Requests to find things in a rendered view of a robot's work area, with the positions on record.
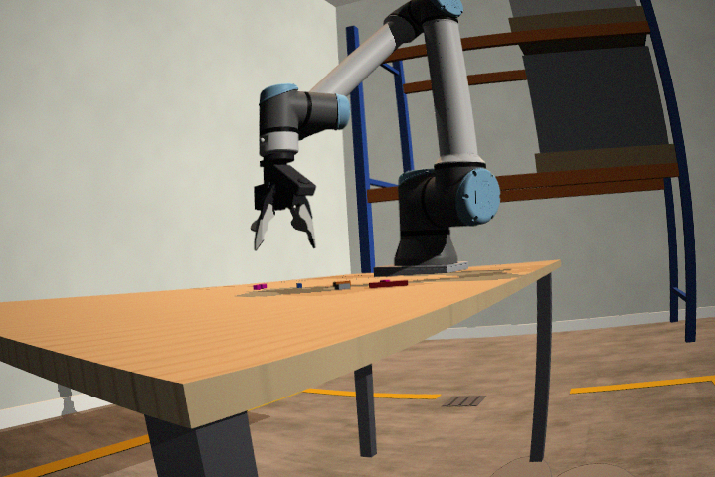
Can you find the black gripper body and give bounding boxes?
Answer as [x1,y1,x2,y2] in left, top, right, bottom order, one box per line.
[254,153,301,211]

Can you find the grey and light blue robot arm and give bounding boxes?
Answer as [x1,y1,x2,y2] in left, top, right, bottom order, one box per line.
[259,0,500,266]

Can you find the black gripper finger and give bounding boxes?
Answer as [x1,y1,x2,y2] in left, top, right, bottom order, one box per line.
[251,188,275,251]
[290,196,316,248]

